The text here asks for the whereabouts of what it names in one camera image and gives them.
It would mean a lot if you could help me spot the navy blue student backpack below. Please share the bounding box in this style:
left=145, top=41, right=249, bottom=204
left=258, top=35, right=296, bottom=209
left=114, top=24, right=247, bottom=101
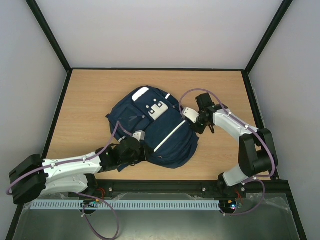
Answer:
left=106, top=86, right=199, bottom=169

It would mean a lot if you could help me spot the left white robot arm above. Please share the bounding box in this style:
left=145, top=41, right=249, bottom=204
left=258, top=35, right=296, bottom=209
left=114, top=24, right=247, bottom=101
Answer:
left=6, top=137, right=154, bottom=205

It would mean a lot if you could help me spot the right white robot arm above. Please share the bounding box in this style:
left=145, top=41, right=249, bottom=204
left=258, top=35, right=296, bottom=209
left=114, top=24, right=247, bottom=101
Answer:
left=182, top=92, right=278, bottom=197

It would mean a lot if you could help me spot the left controller circuit board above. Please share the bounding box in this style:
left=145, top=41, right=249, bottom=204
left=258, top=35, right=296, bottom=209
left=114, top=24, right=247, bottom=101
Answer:
left=80, top=199, right=103, bottom=208

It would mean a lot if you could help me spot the controller circuit board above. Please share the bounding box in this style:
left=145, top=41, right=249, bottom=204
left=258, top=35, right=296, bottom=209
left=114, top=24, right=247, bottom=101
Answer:
left=80, top=199, right=103, bottom=208
left=219, top=198, right=243, bottom=210

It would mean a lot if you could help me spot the right controller circuit board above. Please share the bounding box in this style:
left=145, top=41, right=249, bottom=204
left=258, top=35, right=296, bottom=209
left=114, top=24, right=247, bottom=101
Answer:
left=219, top=198, right=243, bottom=210

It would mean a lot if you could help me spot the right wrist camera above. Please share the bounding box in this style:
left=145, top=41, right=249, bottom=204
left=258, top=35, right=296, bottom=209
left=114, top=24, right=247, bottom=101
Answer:
left=182, top=107, right=200, bottom=124

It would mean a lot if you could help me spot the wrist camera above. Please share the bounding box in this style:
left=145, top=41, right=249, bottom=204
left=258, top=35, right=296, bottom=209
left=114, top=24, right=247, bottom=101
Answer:
left=132, top=130, right=146, bottom=142
left=182, top=107, right=200, bottom=124

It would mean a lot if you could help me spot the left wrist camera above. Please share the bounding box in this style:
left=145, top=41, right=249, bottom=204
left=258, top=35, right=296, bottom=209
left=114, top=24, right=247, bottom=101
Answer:
left=132, top=130, right=146, bottom=142

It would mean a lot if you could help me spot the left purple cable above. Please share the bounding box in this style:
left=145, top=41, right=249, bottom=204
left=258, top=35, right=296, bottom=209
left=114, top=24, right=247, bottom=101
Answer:
left=6, top=120, right=131, bottom=240

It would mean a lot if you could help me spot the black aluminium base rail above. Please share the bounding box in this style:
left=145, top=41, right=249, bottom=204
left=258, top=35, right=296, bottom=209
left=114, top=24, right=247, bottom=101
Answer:
left=82, top=179, right=291, bottom=201

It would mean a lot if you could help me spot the light blue slotted cable duct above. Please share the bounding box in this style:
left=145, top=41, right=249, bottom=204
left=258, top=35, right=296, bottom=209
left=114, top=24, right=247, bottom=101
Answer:
left=29, top=199, right=221, bottom=211

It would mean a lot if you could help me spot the black enclosure frame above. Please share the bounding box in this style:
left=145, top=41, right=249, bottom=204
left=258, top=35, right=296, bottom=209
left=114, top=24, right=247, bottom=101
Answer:
left=6, top=0, right=307, bottom=240

